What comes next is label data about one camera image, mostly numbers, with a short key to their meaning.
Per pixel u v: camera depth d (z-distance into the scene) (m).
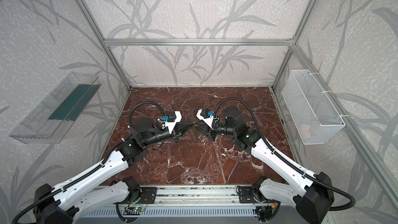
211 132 0.59
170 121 0.53
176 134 0.57
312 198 0.37
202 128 0.62
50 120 0.64
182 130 0.60
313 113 0.62
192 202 0.73
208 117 0.57
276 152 0.46
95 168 0.46
